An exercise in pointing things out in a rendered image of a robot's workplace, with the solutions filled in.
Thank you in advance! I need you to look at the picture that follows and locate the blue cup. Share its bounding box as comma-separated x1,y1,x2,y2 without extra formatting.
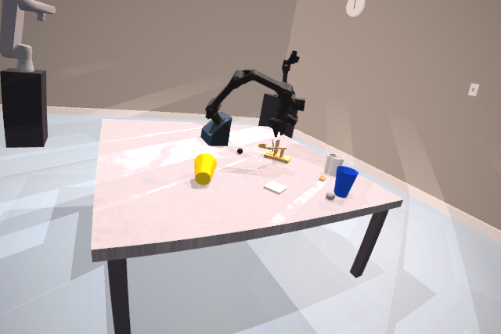
334,166,359,198

